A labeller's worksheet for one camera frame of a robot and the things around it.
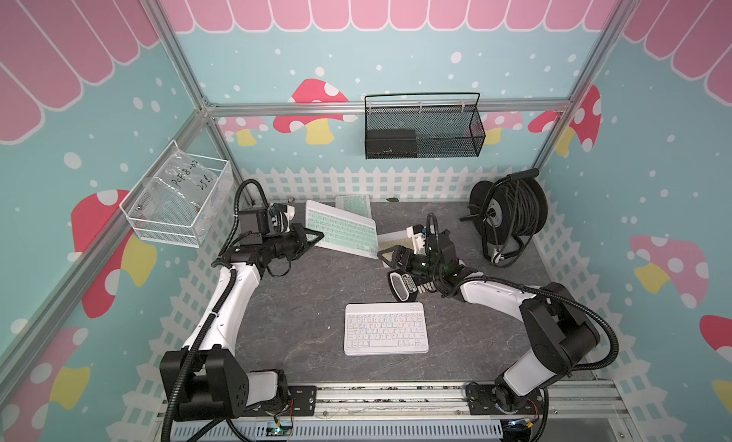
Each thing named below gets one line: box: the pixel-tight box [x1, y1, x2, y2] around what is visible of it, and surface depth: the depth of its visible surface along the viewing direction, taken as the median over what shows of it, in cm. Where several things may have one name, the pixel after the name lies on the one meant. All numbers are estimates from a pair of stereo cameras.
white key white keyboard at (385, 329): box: [344, 301, 429, 356], surface depth 86 cm
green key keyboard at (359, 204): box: [334, 194, 372, 219], surface depth 123 cm
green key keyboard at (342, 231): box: [305, 200, 380, 260], surface depth 85 cm
